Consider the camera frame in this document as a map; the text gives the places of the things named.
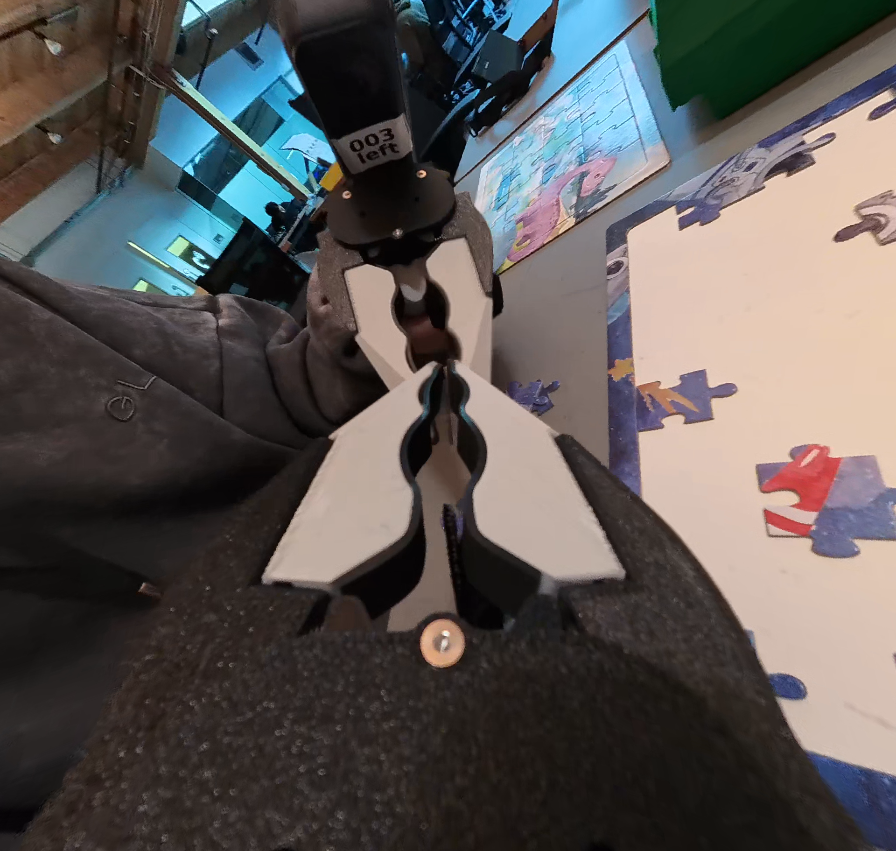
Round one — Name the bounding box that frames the blue orange star puzzle piece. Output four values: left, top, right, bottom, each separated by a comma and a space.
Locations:
636, 369, 738, 433

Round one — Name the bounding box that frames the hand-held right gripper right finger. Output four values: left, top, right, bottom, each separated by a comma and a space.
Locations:
442, 361, 626, 621

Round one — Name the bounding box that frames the colourful dinosaur puzzle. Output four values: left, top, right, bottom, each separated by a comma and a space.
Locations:
475, 39, 672, 274

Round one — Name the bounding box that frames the purple grey banded puzzle piece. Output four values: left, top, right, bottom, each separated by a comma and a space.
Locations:
833, 189, 896, 246

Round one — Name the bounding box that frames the person's left forearm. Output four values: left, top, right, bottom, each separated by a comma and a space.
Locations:
276, 284, 410, 440

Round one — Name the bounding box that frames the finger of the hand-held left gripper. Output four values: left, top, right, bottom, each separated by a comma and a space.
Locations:
435, 233, 496, 386
343, 261, 424, 387

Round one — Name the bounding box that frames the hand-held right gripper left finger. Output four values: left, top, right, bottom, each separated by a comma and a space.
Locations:
260, 363, 442, 617

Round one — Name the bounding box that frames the blue space puzzle tray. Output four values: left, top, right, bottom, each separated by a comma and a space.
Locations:
605, 63, 896, 848

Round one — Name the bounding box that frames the green plastic bin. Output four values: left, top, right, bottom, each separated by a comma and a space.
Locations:
643, 0, 896, 120

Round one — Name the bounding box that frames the person's left hand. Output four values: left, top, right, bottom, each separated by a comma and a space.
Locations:
408, 320, 461, 365

